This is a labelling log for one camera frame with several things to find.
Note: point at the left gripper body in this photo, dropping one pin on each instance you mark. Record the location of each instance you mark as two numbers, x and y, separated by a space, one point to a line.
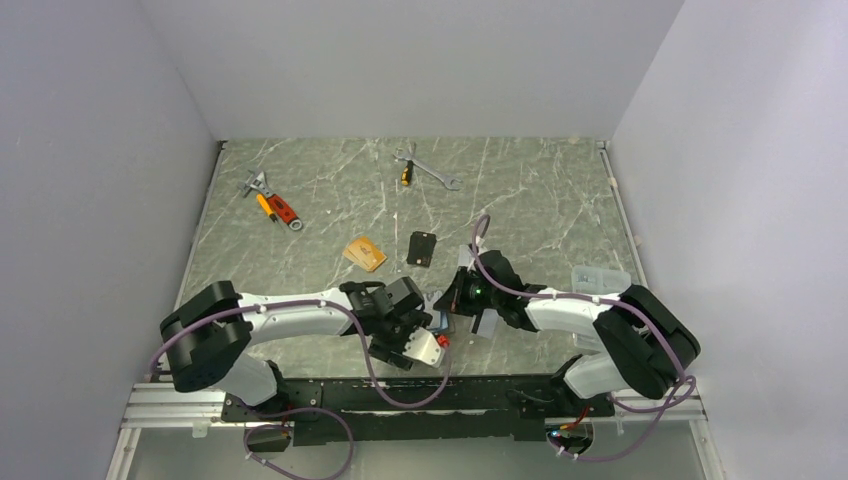
389 342

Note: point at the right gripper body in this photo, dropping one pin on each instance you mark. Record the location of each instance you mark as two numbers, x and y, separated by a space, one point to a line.
470 295

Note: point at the single silver credit card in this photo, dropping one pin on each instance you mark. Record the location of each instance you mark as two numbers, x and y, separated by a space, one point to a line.
484 324

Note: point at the black credit card stack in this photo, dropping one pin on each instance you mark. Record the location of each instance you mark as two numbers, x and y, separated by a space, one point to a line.
421 248

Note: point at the gold credit card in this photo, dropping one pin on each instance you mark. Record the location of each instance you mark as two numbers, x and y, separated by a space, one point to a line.
363 253

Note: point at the grey card holder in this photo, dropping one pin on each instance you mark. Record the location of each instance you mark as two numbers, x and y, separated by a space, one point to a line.
440 322

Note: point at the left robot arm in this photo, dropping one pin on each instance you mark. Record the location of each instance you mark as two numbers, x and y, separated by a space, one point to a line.
206 338

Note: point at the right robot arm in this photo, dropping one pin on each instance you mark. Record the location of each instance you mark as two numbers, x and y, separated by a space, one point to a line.
638 343

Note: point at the clear plastic screw box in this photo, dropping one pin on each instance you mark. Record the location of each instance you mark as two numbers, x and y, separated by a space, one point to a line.
596 281

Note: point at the yellow black screwdriver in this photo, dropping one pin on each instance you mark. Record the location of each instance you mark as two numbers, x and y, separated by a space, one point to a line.
407 173

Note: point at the silver open-end wrench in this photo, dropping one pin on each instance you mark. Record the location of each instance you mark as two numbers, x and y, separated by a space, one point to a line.
450 182

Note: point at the orange utility knife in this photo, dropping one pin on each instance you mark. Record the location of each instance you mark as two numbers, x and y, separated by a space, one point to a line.
266 207

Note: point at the red adjustable wrench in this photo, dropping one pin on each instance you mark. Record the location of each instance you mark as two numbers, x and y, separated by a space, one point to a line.
256 183

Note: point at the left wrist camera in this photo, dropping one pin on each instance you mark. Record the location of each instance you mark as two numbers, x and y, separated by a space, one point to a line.
423 347

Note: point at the black base frame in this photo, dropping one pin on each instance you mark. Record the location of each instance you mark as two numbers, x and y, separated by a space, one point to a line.
333 427

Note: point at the aluminium rail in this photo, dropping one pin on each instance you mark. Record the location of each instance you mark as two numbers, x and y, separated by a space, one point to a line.
159 405

